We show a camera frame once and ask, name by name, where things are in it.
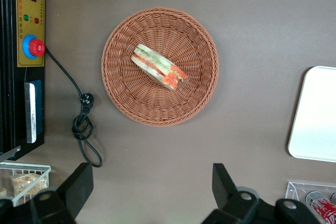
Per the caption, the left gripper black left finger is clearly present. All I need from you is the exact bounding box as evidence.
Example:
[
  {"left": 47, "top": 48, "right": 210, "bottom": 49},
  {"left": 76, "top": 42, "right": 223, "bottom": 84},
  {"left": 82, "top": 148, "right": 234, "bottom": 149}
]
[{"left": 30, "top": 162, "right": 94, "bottom": 224}]

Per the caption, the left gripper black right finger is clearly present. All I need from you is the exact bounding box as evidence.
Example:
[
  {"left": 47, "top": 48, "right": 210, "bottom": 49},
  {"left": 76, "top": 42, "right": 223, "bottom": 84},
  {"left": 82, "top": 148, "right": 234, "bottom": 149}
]
[{"left": 201, "top": 163, "right": 263, "bottom": 224}]

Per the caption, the triangle sandwich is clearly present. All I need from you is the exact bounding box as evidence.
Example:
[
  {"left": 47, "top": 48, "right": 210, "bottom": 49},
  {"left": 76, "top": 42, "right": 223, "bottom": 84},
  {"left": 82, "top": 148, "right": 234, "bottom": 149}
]
[{"left": 131, "top": 44, "right": 189, "bottom": 92}]

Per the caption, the round brown wicker basket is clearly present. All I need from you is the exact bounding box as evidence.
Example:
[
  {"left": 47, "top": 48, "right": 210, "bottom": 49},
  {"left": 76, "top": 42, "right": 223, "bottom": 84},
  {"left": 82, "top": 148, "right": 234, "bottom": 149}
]
[{"left": 101, "top": 7, "right": 219, "bottom": 127}]

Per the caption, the cream plastic tray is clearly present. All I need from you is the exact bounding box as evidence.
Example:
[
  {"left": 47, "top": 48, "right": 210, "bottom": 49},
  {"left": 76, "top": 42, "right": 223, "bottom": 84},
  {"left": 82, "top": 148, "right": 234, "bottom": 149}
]
[{"left": 287, "top": 66, "right": 336, "bottom": 163}]

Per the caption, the bread in clear packet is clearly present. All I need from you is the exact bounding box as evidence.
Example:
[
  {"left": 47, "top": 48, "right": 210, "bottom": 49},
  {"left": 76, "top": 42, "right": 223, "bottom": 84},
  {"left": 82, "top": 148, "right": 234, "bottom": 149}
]
[{"left": 10, "top": 173, "right": 49, "bottom": 197}]

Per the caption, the clear acrylic bottle rack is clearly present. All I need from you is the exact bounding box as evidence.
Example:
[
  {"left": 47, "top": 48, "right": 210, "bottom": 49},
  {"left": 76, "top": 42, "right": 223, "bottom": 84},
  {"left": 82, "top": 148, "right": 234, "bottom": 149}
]
[{"left": 285, "top": 180, "right": 336, "bottom": 224}]

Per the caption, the yellow emergency stop box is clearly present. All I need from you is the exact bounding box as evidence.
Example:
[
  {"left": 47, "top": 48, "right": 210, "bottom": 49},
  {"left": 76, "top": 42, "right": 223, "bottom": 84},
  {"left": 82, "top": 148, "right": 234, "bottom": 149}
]
[{"left": 0, "top": 0, "right": 46, "bottom": 161}]

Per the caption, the white wire rack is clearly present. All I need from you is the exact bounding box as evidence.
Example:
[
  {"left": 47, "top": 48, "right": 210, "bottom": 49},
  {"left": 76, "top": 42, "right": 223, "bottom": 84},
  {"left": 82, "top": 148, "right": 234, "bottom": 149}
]
[{"left": 0, "top": 162, "right": 52, "bottom": 208}]

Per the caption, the black power cable with plug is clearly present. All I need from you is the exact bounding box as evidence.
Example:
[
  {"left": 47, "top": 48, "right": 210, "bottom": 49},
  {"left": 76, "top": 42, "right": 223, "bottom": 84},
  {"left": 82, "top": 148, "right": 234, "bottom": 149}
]
[{"left": 44, "top": 47, "right": 103, "bottom": 168}]

